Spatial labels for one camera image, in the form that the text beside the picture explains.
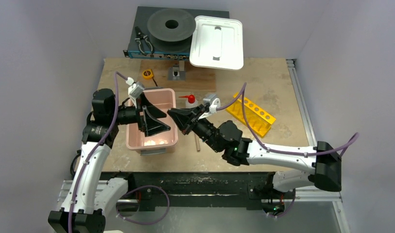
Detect grey bin latch handle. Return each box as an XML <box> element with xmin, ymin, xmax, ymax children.
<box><xmin>140</xmin><ymin>148</ymin><xmax>167</xmax><ymax>156</ymax></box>

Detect black handled pliers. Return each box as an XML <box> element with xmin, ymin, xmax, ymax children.
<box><xmin>135</xmin><ymin>26</ymin><xmax>155</xmax><ymax>56</ymax></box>

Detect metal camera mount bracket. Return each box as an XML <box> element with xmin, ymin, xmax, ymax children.
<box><xmin>168</xmin><ymin>61</ymin><xmax>186</xmax><ymax>81</ymax></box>

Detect pink plastic bin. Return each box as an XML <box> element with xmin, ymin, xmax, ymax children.
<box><xmin>125</xmin><ymin>87</ymin><xmax>178</xmax><ymax>154</ymax></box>

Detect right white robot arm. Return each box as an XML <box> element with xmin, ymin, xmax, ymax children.
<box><xmin>167</xmin><ymin>105</ymin><xmax>342</xmax><ymax>198</ymax></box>

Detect white plastic bin lid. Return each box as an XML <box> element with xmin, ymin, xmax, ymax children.
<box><xmin>189</xmin><ymin>16</ymin><xmax>244</xmax><ymax>70</ymax></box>

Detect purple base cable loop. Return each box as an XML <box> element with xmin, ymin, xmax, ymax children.
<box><xmin>116</xmin><ymin>185</ymin><xmax>170</xmax><ymax>226</ymax></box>

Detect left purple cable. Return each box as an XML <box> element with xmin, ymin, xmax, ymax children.
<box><xmin>68</xmin><ymin>71</ymin><xmax>130</xmax><ymax>233</ymax></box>

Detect yellow test tube rack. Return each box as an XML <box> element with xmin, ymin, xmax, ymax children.
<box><xmin>226</xmin><ymin>97</ymin><xmax>275</xmax><ymax>138</ymax></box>

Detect thick wooden dowel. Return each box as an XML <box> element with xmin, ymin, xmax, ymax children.
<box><xmin>195</xmin><ymin>136</ymin><xmax>201</xmax><ymax>152</ymax></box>

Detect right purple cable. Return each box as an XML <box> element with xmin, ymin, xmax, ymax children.
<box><xmin>216</xmin><ymin>83</ymin><xmax>360</xmax><ymax>157</ymax></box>

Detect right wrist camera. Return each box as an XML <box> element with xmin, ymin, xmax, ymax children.
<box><xmin>203</xmin><ymin>93</ymin><xmax>221</xmax><ymax>114</ymax></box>

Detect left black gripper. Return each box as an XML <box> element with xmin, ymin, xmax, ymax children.
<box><xmin>110</xmin><ymin>92</ymin><xmax>170</xmax><ymax>135</ymax></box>

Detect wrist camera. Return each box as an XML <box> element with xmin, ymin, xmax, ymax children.
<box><xmin>126</xmin><ymin>77</ymin><xmax>145</xmax><ymax>107</ymax></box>
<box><xmin>203</xmin><ymin>93</ymin><xmax>221</xmax><ymax>114</ymax></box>

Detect yellow tape measure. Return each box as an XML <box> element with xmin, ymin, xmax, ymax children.
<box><xmin>142</xmin><ymin>69</ymin><xmax>158</xmax><ymax>86</ymax></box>

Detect dark network switch box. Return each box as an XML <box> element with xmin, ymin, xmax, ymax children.
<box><xmin>123</xmin><ymin>6</ymin><xmax>230</xmax><ymax>61</ymax></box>

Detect red capped wash bottle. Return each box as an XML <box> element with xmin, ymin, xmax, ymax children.
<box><xmin>179</xmin><ymin>94</ymin><xmax>199</xmax><ymax>109</ymax></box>

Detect grey filament spool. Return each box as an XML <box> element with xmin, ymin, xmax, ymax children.
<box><xmin>147</xmin><ymin>8</ymin><xmax>196</xmax><ymax>53</ymax></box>

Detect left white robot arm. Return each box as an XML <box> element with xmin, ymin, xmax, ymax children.
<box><xmin>48</xmin><ymin>88</ymin><xmax>170</xmax><ymax>233</ymax></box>

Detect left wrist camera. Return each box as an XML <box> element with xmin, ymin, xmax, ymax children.
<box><xmin>126</xmin><ymin>77</ymin><xmax>145</xmax><ymax>107</ymax></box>

